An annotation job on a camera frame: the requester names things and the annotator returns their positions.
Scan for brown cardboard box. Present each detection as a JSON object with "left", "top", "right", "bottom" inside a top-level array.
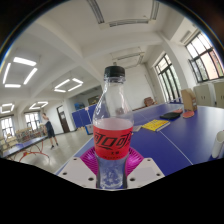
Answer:
[{"left": 180, "top": 87, "right": 198, "bottom": 112}]

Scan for person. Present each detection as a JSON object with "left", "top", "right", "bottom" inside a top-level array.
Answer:
[{"left": 41, "top": 112, "right": 60, "bottom": 150}]

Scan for white cabinet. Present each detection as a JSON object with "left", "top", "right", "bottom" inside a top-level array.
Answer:
[
  {"left": 193, "top": 83, "right": 214, "bottom": 108},
  {"left": 212, "top": 80, "right": 224, "bottom": 109}
]

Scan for wide black-framed window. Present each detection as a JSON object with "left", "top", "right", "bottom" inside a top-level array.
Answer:
[{"left": 184, "top": 30, "right": 224, "bottom": 84}]

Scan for yellow book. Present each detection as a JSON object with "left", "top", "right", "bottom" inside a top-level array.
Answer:
[{"left": 141, "top": 119, "right": 171, "bottom": 132}]

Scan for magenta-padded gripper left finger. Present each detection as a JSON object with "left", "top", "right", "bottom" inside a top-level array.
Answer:
[{"left": 58, "top": 146, "right": 100, "bottom": 190}]

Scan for blue table with red legs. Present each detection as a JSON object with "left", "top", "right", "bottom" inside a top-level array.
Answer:
[{"left": 0, "top": 134, "right": 51, "bottom": 164}]

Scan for white mug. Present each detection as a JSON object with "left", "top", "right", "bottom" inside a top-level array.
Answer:
[{"left": 210, "top": 130, "right": 224, "bottom": 160}]

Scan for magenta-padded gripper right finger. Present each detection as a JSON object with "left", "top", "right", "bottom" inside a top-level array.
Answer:
[{"left": 125, "top": 147, "right": 166, "bottom": 190}]

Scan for brown armchair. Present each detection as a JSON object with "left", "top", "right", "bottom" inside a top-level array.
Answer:
[{"left": 143, "top": 96, "right": 156, "bottom": 108}]

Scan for ceiling lights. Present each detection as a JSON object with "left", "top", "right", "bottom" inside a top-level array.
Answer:
[{"left": 0, "top": 56, "right": 85, "bottom": 115}]

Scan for dark brown door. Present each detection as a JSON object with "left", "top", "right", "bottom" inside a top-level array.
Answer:
[{"left": 56, "top": 105, "right": 71, "bottom": 134}]

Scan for folded blue tables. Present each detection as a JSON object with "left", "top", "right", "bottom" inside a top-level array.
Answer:
[{"left": 71, "top": 103, "right": 98, "bottom": 129}]

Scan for tall black-framed window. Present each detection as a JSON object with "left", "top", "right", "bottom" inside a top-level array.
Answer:
[{"left": 154, "top": 53, "right": 183, "bottom": 103}]

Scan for clear bottle with red label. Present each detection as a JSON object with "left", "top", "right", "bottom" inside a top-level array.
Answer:
[{"left": 92, "top": 65, "right": 135, "bottom": 190}]

